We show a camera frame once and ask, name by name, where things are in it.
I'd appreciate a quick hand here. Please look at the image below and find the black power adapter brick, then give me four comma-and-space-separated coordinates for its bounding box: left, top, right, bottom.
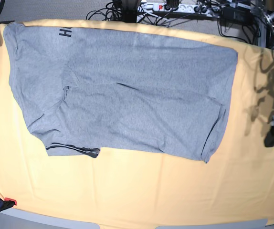
220, 7, 253, 26

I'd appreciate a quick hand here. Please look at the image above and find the black centre post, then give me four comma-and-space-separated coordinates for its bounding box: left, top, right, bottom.
121, 0, 139, 23

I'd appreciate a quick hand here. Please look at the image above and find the yellow table cloth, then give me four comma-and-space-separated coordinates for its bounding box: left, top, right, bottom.
0, 20, 274, 229

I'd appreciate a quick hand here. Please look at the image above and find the white power strip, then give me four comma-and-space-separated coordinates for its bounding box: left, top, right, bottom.
138, 1, 220, 16

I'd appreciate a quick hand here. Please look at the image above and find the grey t-shirt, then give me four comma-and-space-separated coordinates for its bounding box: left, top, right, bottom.
3, 23, 238, 162

